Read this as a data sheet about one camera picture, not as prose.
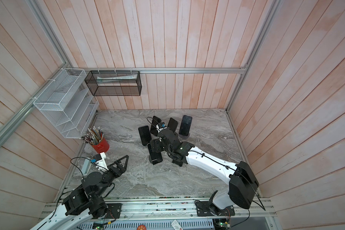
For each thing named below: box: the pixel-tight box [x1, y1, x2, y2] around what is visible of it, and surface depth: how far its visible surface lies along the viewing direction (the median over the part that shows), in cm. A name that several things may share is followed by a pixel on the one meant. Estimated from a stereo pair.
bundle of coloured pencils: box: [79, 126, 104, 146], surface depth 88 cm
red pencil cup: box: [91, 137, 110, 154], surface depth 91 cm
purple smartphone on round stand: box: [178, 115, 193, 137], surface depth 100 cm
